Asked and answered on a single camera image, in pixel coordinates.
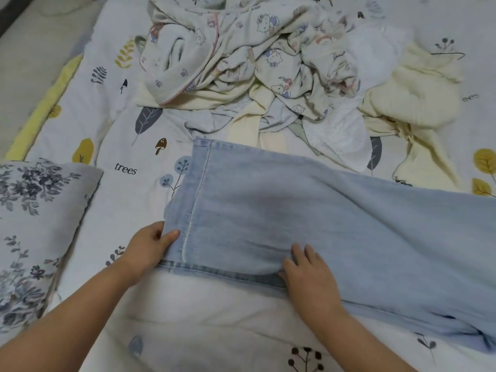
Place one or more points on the person's left hand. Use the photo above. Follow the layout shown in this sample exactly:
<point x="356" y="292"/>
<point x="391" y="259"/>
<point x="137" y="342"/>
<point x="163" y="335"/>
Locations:
<point x="147" y="248"/>

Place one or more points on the person's right hand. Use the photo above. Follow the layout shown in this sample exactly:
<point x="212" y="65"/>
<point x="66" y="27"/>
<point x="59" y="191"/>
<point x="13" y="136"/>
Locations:
<point x="314" y="286"/>

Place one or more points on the bed with leaf print bedding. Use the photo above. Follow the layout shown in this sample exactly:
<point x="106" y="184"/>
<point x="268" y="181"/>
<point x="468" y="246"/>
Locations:
<point x="132" y="209"/>

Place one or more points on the light blue denim jeans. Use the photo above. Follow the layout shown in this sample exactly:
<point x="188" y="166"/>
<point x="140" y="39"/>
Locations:
<point x="349" y="228"/>

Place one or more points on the cartoon print pyjama trousers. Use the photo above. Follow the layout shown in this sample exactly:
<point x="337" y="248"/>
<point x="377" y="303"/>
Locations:
<point x="302" y="65"/>

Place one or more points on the person's left forearm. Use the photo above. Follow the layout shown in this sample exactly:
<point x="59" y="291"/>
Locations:
<point x="62" y="329"/>

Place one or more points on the person's right forearm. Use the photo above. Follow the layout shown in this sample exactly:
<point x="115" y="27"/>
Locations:
<point x="360" y="348"/>

